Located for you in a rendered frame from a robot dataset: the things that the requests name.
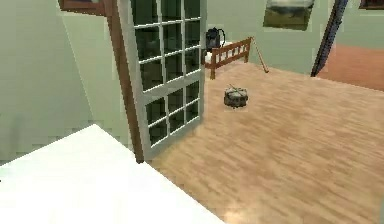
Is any white glass-paned room door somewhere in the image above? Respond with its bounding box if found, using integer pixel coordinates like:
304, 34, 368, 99
117, 0, 208, 161

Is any grey round drum-shaped object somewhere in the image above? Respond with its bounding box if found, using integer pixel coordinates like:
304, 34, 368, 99
223, 84, 249, 109

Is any brown wooden bed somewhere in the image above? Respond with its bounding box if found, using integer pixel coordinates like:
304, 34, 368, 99
201, 36, 253, 80

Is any black backpack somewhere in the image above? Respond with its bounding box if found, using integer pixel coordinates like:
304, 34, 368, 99
205, 27, 226, 52

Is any wooden baseball bat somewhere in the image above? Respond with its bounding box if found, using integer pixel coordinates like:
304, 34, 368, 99
251, 36, 270, 74

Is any white table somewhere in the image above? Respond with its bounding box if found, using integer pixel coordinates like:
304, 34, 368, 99
0, 123, 226, 224

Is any framed landscape picture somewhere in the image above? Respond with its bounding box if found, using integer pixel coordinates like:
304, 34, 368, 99
262, 0, 316, 32

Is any brown framed picture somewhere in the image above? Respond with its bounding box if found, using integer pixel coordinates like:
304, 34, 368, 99
58, 0, 113, 18

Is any dark room door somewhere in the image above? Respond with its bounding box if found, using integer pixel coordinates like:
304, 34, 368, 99
310, 0, 350, 78

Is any dark framed picture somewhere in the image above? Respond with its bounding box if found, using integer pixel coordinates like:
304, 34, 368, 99
358, 0, 384, 10

